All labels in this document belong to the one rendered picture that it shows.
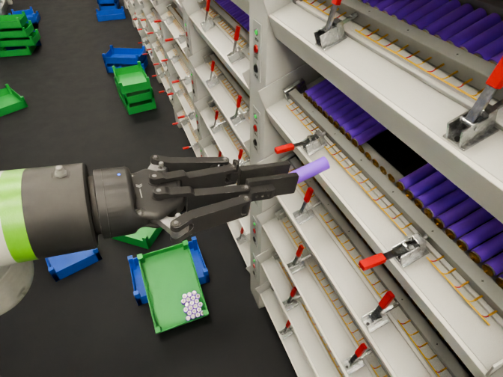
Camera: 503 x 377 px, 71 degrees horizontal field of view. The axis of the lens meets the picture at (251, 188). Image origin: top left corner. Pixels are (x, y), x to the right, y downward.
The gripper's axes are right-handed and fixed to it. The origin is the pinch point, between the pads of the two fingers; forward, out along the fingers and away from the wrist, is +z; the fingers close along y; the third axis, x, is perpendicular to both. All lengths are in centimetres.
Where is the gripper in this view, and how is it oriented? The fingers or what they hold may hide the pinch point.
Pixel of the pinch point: (267, 180)
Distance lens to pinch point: 45.1
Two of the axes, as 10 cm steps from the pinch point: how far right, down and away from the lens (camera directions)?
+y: 3.7, 6.4, -6.8
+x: 1.4, -7.6, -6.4
